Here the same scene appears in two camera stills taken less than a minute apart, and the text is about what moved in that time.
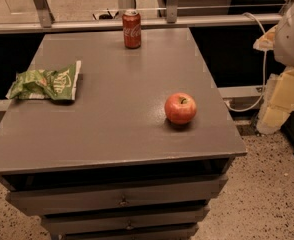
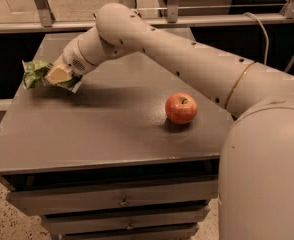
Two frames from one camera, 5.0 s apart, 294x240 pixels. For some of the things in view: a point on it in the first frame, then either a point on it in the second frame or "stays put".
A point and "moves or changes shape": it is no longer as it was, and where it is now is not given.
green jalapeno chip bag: (59, 84) moves or changes shape
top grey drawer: (92, 198) stays put
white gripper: (293, 39) → (73, 61)
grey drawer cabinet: (115, 134) stays put
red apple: (180, 108) stays put
